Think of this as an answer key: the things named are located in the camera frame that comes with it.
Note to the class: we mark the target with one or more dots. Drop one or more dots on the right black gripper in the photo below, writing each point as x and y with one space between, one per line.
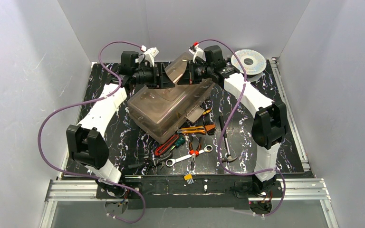
186 74

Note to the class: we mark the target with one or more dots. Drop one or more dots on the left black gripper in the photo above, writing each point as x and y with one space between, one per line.
158 77

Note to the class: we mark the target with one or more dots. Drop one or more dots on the beige plastic tool box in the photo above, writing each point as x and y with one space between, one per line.
161 112

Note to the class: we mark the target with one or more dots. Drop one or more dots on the orange handled pliers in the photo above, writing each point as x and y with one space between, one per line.
194 149

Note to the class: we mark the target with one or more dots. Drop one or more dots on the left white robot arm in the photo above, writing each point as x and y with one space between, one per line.
85 140

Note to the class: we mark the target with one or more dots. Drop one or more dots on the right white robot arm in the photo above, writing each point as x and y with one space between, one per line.
270 123

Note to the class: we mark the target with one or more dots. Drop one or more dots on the yellow black screwdriver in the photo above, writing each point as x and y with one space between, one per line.
206 112

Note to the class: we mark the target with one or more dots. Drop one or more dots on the yellow utility knife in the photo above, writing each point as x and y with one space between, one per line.
192 130

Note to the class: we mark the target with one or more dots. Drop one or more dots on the orange hex key set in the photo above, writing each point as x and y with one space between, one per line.
210 129

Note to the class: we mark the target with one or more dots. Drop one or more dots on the green stubby screwdriver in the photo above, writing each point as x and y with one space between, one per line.
180 141

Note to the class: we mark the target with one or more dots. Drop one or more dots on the red utility knife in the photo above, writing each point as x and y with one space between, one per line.
166 145

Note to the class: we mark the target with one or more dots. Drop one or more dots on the silver combination wrench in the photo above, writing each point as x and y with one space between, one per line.
171 162

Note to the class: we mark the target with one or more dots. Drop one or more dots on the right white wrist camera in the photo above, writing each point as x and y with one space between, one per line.
196 51

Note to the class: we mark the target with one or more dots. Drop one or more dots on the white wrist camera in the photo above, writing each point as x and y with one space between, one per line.
149 54
196 51

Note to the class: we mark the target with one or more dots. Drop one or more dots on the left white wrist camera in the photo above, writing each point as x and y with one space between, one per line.
149 54

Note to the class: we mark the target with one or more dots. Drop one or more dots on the black grey wire stripper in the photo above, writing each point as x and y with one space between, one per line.
152 161

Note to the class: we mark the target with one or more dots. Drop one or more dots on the black handled hammer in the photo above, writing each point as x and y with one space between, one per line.
228 158

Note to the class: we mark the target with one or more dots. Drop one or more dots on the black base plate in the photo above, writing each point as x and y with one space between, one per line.
207 191

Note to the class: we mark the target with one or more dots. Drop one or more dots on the aluminium frame rail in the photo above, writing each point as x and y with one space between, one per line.
129 144

